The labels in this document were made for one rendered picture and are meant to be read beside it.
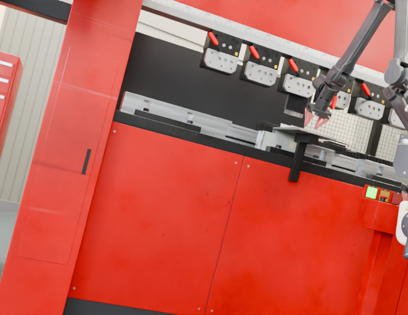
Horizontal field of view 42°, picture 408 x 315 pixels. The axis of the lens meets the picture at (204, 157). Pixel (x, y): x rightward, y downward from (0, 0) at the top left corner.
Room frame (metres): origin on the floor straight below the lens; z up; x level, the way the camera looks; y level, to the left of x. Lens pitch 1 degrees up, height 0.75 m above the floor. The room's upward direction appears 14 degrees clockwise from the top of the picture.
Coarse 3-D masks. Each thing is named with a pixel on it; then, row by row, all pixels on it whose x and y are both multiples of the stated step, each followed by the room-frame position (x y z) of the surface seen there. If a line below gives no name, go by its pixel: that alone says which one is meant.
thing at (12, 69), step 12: (0, 60) 2.22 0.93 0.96; (12, 60) 2.24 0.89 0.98; (0, 72) 2.22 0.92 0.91; (12, 72) 2.24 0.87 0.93; (0, 84) 2.23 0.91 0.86; (12, 84) 2.25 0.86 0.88; (0, 96) 2.23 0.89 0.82; (12, 96) 2.39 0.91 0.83; (0, 108) 2.24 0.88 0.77; (12, 108) 2.62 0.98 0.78; (0, 120) 2.24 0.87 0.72; (0, 132) 2.25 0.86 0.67; (0, 144) 2.44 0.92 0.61; (0, 156) 2.67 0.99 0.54
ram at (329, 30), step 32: (192, 0) 2.30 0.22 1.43; (224, 0) 2.34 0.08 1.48; (256, 0) 2.38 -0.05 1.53; (288, 0) 2.43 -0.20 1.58; (320, 0) 2.48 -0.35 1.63; (352, 0) 2.52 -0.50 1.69; (384, 0) 2.58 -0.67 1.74; (224, 32) 2.35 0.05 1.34; (288, 32) 2.44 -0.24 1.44; (320, 32) 2.49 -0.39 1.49; (352, 32) 2.54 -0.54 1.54; (384, 32) 2.59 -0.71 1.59; (320, 64) 2.50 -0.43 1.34; (384, 64) 2.60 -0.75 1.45
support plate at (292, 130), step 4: (276, 128) 2.45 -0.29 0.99; (280, 128) 2.40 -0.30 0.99; (284, 128) 2.37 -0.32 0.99; (288, 128) 2.33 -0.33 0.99; (292, 128) 2.29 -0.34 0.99; (296, 128) 2.26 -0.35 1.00; (300, 128) 2.23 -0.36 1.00; (288, 132) 2.47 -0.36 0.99; (292, 132) 2.43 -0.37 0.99; (296, 132) 2.39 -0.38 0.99; (300, 132) 2.34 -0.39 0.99; (304, 132) 2.30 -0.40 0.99; (308, 132) 2.26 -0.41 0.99; (312, 132) 2.25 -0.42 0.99; (316, 132) 2.25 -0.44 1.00; (320, 136) 2.28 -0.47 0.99; (324, 136) 2.26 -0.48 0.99; (328, 136) 2.27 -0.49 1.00
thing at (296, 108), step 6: (288, 96) 2.50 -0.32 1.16; (294, 96) 2.51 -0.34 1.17; (288, 102) 2.50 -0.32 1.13; (294, 102) 2.51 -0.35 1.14; (300, 102) 2.52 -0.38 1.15; (306, 102) 2.53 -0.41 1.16; (288, 108) 2.50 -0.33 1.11; (294, 108) 2.51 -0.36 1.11; (300, 108) 2.52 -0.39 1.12; (294, 114) 2.52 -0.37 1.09; (300, 114) 2.53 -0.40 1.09
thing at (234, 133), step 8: (144, 104) 2.54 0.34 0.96; (232, 128) 2.68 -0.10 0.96; (240, 128) 2.70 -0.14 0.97; (232, 136) 2.69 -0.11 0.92; (240, 136) 2.70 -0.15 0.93; (248, 136) 2.71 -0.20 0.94; (256, 136) 2.72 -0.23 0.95; (248, 144) 2.72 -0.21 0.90; (336, 160) 2.87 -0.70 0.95; (344, 160) 2.88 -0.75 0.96; (352, 160) 2.90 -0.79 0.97; (336, 168) 2.88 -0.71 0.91; (344, 168) 2.90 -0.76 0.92; (352, 168) 2.90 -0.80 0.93
